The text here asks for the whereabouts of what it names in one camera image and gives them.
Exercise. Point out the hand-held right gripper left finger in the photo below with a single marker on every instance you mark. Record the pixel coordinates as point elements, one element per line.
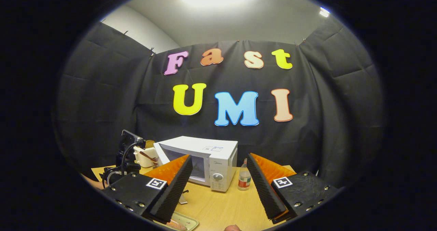
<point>175,190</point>

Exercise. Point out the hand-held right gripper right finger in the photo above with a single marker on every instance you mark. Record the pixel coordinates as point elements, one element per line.
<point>263,190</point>

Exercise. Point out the orange-brown food piece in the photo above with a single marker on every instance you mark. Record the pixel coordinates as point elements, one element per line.
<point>177,225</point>

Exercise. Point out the white microwave oven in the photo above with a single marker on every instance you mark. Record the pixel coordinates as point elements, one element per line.
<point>220,162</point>

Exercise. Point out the clear plastic bottle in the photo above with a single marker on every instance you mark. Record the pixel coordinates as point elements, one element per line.
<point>244,178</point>

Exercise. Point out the brown bread slice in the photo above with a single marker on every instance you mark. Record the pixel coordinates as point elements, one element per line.
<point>149,144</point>

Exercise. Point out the white toaster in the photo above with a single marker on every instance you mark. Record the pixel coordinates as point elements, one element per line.
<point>145,161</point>

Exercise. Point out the pale green tray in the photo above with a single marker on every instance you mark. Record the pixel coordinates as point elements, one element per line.
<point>189,220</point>

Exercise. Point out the black backdrop cloth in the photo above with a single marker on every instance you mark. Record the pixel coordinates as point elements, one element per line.
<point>102,104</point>

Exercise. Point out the small ceiling light panel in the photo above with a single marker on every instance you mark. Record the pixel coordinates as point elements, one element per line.
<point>324,12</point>

